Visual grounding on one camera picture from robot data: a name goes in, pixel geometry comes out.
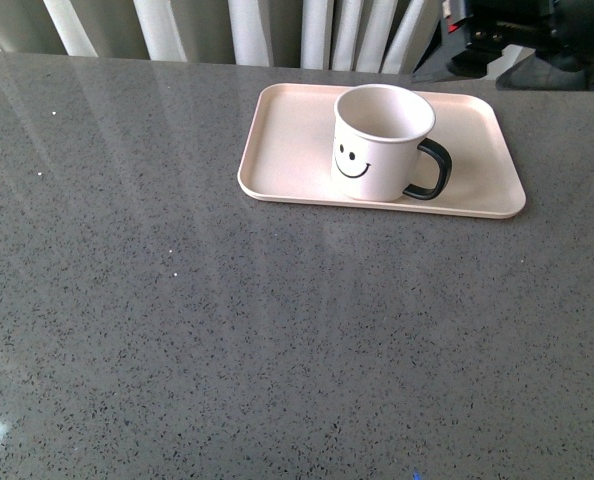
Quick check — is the beige rectangular tray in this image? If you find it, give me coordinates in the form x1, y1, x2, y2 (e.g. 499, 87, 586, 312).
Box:
238, 83, 526, 219

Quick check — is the white smiley mug black handle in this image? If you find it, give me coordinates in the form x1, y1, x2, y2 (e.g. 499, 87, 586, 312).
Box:
331, 84, 452, 202

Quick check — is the white pleated curtain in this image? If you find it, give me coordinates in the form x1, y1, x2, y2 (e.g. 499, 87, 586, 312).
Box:
0, 0, 443, 74

